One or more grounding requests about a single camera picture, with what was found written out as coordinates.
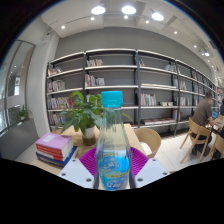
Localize pink book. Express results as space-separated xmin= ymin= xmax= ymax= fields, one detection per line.
xmin=35 ymin=132 xmax=74 ymax=158

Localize red book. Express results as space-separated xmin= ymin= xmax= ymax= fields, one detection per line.
xmin=35 ymin=146 xmax=75 ymax=163

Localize round ceiling spotlights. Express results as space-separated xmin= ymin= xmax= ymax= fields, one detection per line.
xmin=59 ymin=3 xmax=213 ymax=58

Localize small green window plant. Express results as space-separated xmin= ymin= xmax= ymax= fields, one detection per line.
xmin=16 ymin=104 xmax=34 ymax=122

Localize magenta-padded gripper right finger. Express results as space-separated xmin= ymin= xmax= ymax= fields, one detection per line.
xmin=128 ymin=146 xmax=171 ymax=190

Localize grey bookshelf unit with books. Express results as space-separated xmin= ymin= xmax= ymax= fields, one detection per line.
xmin=45 ymin=48 xmax=224 ymax=138

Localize person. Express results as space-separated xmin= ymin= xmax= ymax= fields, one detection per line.
xmin=191 ymin=90 xmax=216 ymax=129

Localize light wooden chair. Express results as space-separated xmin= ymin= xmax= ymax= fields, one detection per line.
xmin=133 ymin=127 xmax=163 ymax=160
xmin=179 ymin=116 xmax=213 ymax=165
xmin=205 ymin=131 xmax=224 ymax=162

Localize clear bottle with blue cap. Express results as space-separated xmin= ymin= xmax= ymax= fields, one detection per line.
xmin=95 ymin=90 xmax=132 ymax=192

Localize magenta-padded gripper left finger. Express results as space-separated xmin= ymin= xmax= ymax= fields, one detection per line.
xmin=56 ymin=146 xmax=100 ymax=191

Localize green potted table plant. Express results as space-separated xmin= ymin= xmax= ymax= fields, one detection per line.
xmin=54 ymin=90 xmax=134 ymax=147

